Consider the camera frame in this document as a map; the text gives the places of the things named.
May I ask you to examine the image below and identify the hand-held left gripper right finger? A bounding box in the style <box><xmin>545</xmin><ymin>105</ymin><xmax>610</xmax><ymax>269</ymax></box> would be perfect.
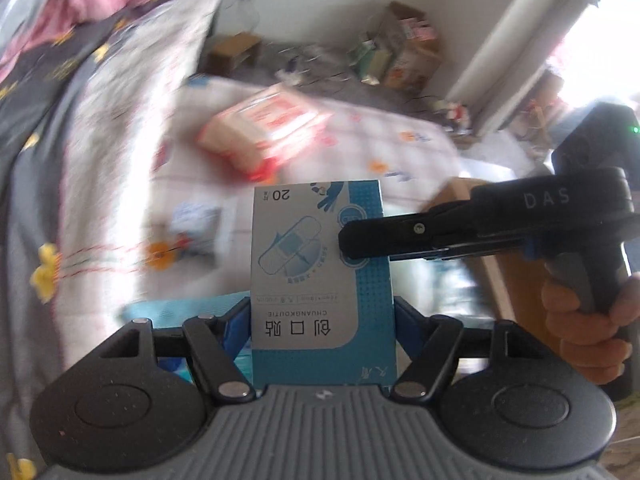
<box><xmin>390</xmin><ymin>297</ymin><xmax>547</xmax><ymax>403</ymax></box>

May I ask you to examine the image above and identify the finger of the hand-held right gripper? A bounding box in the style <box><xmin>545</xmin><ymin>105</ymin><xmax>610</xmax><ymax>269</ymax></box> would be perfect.
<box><xmin>338</xmin><ymin>198</ymin><xmax>531</xmax><ymax>262</ymax></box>

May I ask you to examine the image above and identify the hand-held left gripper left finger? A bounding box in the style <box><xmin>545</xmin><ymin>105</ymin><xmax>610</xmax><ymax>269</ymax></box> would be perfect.
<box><xmin>100</xmin><ymin>297</ymin><xmax>257</xmax><ymax>405</ymax></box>

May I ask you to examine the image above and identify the blue bandage box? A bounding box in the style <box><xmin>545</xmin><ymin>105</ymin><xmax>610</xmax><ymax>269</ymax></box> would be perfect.
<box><xmin>250</xmin><ymin>179</ymin><xmax>398</xmax><ymax>391</ymax></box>

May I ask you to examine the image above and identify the small tomato print carton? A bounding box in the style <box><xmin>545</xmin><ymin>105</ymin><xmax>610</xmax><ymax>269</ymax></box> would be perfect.
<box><xmin>167</xmin><ymin>205</ymin><xmax>223</xmax><ymax>266</ymax></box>

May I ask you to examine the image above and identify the brown cardboard box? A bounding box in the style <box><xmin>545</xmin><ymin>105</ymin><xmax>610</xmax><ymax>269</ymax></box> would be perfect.
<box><xmin>419</xmin><ymin>176</ymin><xmax>553</xmax><ymax>328</ymax></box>

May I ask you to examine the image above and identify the person's right hand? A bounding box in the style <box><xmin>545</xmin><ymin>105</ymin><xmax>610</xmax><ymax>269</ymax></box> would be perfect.
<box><xmin>542</xmin><ymin>272</ymin><xmax>640</xmax><ymax>386</ymax></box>

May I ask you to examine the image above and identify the red wet wipes pack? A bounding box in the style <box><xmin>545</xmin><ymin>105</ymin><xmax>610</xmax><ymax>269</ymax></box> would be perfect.
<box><xmin>195</xmin><ymin>85</ymin><xmax>333</xmax><ymax>181</ymax></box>

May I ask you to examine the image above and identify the window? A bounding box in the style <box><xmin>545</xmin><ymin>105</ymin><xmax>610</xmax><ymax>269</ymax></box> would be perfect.
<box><xmin>550</xmin><ymin>0</ymin><xmax>640</xmax><ymax>111</ymax></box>

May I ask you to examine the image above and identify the green paper bag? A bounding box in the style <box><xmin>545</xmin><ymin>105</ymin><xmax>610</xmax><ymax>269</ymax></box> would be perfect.
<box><xmin>350</xmin><ymin>40</ymin><xmax>393</xmax><ymax>83</ymax></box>

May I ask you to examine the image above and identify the open cardboard box with packets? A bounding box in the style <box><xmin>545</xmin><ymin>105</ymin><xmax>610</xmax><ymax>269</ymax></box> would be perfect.
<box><xmin>382</xmin><ymin>2</ymin><xmax>443</xmax><ymax>91</ymax></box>

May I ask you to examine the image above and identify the small wooden stool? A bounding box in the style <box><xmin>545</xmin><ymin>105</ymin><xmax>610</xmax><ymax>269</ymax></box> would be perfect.
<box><xmin>207</xmin><ymin>32</ymin><xmax>263</xmax><ymax>78</ymax></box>

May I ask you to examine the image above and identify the grey floral bedsheet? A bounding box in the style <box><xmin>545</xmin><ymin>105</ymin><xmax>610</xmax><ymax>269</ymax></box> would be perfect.
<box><xmin>0</xmin><ymin>10</ymin><xmax>211</xmax><ymax>480</ymax></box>

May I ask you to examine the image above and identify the pink and grey quilt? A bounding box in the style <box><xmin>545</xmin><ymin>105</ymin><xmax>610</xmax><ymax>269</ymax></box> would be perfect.
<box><xmin>0</xmin><ymin>0</ymin><xmax>161</xmax><ymax>76</ymax></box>

